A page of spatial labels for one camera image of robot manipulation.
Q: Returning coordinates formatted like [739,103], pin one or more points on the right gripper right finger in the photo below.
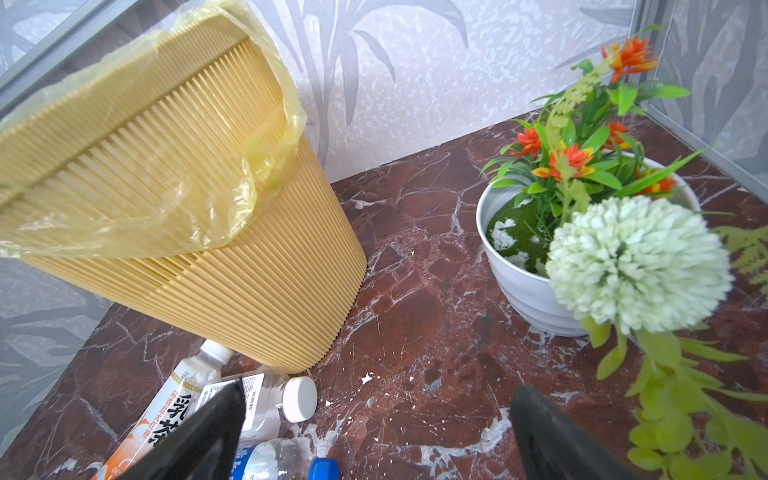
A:
[553,446]

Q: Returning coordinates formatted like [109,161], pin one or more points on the square clear bottle white label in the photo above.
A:
[274,401]

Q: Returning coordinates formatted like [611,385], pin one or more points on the yellow plastic bin liner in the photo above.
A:
[169,145]

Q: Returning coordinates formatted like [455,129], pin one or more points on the white pot artificial flowers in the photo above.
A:
[632,265]

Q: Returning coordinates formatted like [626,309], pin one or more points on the yellow slatted waste bin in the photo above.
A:
[279,292]

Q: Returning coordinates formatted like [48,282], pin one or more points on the orange white milk tea bottle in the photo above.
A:
[173,403]

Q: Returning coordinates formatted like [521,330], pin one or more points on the small clear bottle blue label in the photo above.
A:
[282,459]

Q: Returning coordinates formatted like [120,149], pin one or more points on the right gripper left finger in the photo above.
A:
[203,447]

